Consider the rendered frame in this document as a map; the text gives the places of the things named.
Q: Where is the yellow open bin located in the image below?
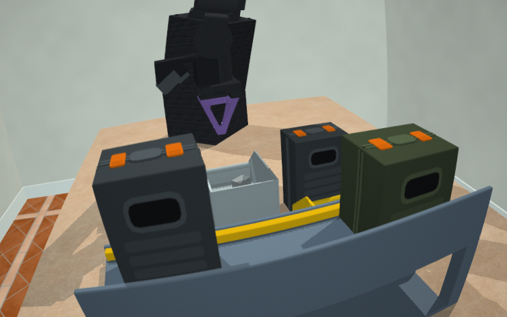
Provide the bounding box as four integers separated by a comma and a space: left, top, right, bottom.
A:
293, 195, 340, 210

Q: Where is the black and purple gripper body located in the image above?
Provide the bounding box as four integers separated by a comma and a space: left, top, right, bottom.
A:
195, 50, 242, 100

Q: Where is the dark grey tool case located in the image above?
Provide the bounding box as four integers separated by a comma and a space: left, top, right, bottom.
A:
92, 133, 222, 283

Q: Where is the black tool case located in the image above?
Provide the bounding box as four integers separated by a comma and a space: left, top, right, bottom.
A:
280, 122, 348, 211

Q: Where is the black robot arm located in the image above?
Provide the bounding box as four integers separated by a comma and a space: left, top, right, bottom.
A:
154, 0, 246, 95

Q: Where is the yellow flat bar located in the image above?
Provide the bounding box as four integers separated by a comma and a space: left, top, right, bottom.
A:
105, 203, 340, 261

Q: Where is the grey bin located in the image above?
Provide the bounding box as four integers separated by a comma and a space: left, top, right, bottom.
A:
206, 151, 280, 227

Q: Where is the dark green hard case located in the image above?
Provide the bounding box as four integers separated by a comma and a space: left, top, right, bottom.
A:
339, 123, 459, 234

